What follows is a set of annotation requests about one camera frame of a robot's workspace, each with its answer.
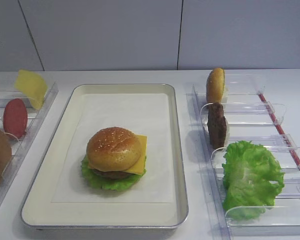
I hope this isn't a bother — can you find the sesame top bun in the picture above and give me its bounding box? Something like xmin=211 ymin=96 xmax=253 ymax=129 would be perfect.
xmin=86 ymin=127 xmax=142 ymax=172

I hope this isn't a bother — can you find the green lettuce in burger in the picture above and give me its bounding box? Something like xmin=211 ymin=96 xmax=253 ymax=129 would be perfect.
xmin=81 ymin=155 xmax=147 ymax=192

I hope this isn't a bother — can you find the green lettuce leaf in rack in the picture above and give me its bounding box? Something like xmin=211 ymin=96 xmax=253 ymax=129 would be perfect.
xmin=222 ymin=140 xmax=285 ymax=221

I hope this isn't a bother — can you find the yellow cheese slice in rack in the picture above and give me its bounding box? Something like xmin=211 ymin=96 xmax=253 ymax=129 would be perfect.
xmin=14 ymin=69 xmax=48 ymax=110

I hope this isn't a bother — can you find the red tomato slice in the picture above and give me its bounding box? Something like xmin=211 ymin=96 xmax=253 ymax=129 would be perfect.
xmin=3 ymin=98 xmax=28 ymax=139

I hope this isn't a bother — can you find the white paper tray liner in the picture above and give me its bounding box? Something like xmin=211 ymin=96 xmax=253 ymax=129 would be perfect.
xmin=52 ymin=93 xmax=178 ymax=203

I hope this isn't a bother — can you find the brown patty in rack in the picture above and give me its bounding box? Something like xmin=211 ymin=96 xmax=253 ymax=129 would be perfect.
xmin=207 ymin=102 xmax=227 ymax=150

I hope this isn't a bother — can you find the brown patty in burger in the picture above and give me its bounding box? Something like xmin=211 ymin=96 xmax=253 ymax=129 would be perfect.
xmin=91 ymin=169 xmax=134 ymax=180

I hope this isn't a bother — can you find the bun half in right rack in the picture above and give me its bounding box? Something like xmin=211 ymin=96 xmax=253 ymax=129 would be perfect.
xmin=206 ymin=67 xmax=225 ymax=103

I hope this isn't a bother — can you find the clear acrylic right food rack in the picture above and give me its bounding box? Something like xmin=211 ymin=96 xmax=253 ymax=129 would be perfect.
xmin=187 ymin=74 xmax=300 ymax=240

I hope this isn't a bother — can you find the clear acrylic food rack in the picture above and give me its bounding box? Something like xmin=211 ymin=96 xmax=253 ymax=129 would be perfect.
xmin=187 ymin=74 xmax=300 ymax=240
xmin=0 ymin=82 xmax=59 ymax=206

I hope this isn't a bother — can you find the clear acrylic left food rack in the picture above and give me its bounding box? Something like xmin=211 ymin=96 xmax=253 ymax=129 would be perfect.
xmin=0 ymin=82 xmax=59 ymax=206

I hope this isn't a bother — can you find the white metal tray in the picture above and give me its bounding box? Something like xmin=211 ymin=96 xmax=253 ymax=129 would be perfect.
xmin=21 ymin=83 xmax=189 ymax=229

